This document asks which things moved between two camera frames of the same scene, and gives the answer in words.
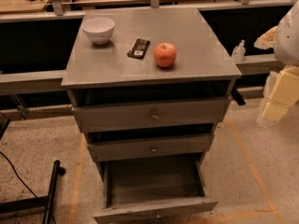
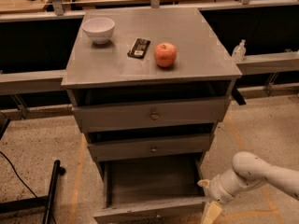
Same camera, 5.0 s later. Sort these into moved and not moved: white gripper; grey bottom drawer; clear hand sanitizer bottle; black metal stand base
Moved: white gripper
Not moved: clear hand sanitizer bottle; black metal stand base; grey bottom drawer
